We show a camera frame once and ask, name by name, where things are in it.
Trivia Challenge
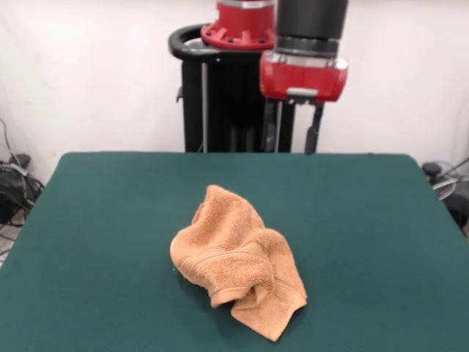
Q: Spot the orange terry towel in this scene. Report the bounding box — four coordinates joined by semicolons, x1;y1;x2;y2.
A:
169;185;308;342

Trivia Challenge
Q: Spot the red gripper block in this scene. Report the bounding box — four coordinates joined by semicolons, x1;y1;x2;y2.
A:
259;60;348;155

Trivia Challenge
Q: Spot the black cable tangle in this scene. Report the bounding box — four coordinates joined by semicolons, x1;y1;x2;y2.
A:
0;117;45;257
421;102;469;235

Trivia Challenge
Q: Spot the dark green table cloth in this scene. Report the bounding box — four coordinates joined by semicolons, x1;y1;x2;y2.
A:
0;152;469;352

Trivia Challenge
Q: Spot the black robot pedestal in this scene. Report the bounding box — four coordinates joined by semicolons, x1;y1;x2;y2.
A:
168;23;305;154

